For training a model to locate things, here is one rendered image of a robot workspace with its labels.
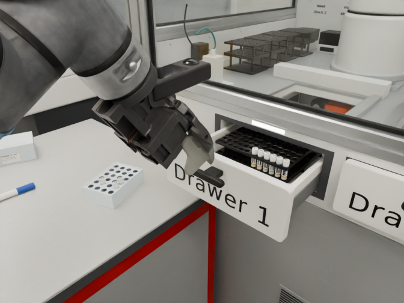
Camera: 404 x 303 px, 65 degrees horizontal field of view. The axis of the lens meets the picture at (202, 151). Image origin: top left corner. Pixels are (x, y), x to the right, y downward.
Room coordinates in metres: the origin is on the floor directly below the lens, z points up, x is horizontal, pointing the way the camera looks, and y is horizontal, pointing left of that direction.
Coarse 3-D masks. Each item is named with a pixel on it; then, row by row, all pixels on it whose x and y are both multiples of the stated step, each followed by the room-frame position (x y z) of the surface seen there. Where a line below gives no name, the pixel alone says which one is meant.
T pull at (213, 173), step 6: (198, 168) 0.49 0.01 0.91; (210, 168) 0.50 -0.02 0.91; (216, 168) 0.50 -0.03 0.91; (192, 174) 0.49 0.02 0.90; (198, 174) 0.48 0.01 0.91; (204, 174) 0.47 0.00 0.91; (210, 174) 0.47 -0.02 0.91; (216, 174) 0.48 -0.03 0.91; (222, 174) 0.49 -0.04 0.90; (204, 180) 0.47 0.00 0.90; (210, 180) 0.46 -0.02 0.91; (216, 180) 0.46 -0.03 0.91; (222, 180) 0.46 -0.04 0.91; (216, 186) 0.45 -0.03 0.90; (222, 186) 0.45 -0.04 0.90
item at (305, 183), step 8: (224, 128) 0.71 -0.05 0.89; (232, 128) 0.72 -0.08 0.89; (216, 136) 0.67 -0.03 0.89; (216, 144) 0.68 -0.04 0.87; (320, 160) 0.55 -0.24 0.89; (312, 168) 0.52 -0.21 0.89; (320, 168) 0.54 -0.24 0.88; (296, 176) 0.58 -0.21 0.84; (304, 176) 0.50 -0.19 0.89; (312, 176) 0.51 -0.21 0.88; (296, 184) 0.47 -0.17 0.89; (304, 184) 0.49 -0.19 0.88; (312, 184) 0.51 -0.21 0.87; (296, 192) 0.47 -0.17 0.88; (304, 192) 0.49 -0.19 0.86; (312, 192) 0.52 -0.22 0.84; (296, 200) 0.47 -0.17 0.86; (304, 200) 0.49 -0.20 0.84; (296, 208) 0.47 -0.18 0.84
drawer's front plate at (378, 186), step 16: (352, 160) 0.50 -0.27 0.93; (352, 176) 0.48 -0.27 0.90; (368, 176) 0.46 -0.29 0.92; (384, 176) 0.45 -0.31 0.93; (400, 176) 0.44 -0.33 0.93; (336, 192) 0.49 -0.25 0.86; (352, 192) 0.47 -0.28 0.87; (368, 192) 0.46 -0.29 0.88; (384, 192) 0.44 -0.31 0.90; (400, 192) 0.43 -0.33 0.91; (336, 208) 0.49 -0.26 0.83; (368, 208) 0.45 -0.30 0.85; (400, 208) 0.42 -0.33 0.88; (368, 224) 0.45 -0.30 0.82; (384, 224) 0.43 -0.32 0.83; (400, 224) 0.42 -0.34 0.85
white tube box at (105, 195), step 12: (108, 168) 0.68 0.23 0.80; (120, 168) 0.69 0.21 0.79; (132, 168) 0.68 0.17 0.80; (96, 180) 0.63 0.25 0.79; (108, 180) 0.64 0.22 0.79; (132, 180) 0.64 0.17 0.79; (84, 192) 0.60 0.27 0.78; (96, 192) 0.58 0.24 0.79; (108, 192) 0.58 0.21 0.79; (120, 192) 0.59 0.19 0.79; (108, 204) 0.57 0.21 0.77
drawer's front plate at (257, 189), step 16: (176, 160) 0.57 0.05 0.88; (224, 160) 0.50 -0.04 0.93; (224, 176) 0.49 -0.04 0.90; (240, 176) 0.46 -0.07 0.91; (256, 176) 0.44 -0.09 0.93; (192, 192) 0.54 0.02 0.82; (208, 192) 0.51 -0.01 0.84; (224, 192) 0.49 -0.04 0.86; (240, 192) 0.46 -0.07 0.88; (256, 192) 0.44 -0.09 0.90; (272, 192) 0.42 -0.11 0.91; (288, 192) 0.40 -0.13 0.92; (224, 208) 0.49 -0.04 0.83; (256, 208) 0.44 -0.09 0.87; (272, 208) 0.42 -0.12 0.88; (288, 208) 0.40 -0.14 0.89; (256, 224) 0.44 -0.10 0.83; (272, 224) 0.42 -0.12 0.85; (288, 224) 0.41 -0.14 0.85
